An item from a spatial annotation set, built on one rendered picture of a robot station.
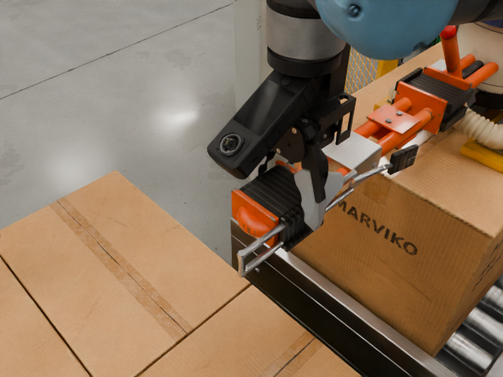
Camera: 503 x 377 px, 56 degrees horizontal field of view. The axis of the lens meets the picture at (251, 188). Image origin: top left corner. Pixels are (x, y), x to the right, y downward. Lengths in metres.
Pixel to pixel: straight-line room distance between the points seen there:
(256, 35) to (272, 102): 1.50
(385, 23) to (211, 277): 0.95
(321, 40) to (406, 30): 0.13
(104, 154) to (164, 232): 1.27
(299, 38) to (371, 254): 0.63
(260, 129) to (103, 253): 0.89
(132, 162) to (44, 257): 1.18
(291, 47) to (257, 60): 1.56
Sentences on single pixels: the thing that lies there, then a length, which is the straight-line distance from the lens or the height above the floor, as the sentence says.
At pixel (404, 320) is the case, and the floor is 0.63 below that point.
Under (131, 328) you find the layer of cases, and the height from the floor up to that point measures 0.54.
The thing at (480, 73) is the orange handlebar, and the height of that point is 1.09.
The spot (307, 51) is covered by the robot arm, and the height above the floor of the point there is 1.29.
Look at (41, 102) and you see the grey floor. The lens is 3.04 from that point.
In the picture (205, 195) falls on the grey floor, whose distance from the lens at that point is 2.17.
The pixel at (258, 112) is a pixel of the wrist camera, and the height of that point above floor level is 1.23.
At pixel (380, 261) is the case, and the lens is 0.98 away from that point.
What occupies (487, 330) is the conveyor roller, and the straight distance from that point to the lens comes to 1.22.
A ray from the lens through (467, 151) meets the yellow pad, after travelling 0.93.
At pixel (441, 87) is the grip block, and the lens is 0.83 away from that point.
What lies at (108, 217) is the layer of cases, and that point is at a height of 0.54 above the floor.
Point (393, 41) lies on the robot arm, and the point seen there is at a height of 1.36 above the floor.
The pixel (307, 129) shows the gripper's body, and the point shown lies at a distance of 0.48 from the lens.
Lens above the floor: 1.48
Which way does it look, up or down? 42 degrees down
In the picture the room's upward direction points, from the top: straight up
